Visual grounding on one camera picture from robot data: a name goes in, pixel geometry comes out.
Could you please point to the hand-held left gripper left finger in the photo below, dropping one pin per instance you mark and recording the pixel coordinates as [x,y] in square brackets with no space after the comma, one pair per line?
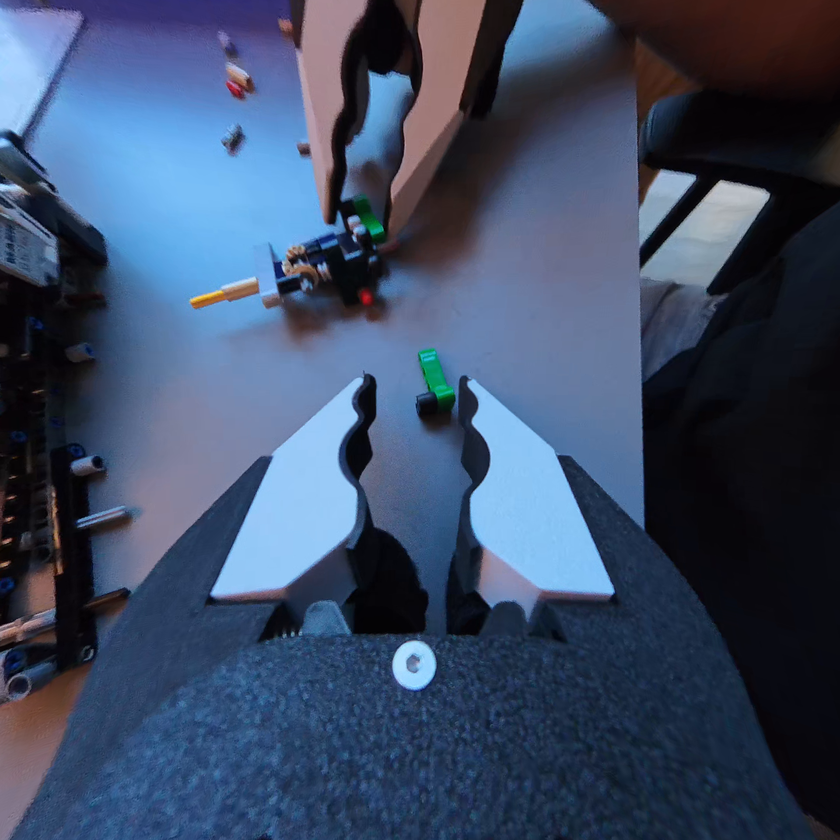
[295,525]

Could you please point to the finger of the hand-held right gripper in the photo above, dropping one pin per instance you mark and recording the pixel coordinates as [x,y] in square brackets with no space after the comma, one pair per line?
[446,65]
[321,85]

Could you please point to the red lego bush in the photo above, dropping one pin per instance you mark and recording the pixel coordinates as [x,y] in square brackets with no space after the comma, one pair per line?
[235,89]

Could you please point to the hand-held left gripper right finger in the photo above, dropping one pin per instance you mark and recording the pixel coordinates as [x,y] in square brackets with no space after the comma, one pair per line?
[538,525]

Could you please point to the person's right forearm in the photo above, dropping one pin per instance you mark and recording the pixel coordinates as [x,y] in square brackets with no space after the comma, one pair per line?
[722,39]

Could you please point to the lego gear subassembly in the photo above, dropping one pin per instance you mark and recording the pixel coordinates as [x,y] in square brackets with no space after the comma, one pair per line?
[321,262]

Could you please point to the white black lego truck model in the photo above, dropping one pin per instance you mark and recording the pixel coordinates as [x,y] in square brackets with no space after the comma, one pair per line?
[39,394]

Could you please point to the green lego angle beam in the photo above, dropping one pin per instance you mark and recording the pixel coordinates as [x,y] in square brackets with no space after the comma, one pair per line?
[436,377]

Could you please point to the black chair armrest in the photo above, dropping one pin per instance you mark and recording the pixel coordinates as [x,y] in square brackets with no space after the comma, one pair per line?
[722,138]

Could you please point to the person's grey trousers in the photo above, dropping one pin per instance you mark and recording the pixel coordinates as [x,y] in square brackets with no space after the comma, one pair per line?
[676,321]

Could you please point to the grey lego pin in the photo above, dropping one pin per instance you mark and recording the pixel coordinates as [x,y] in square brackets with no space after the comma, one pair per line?
[233,139]

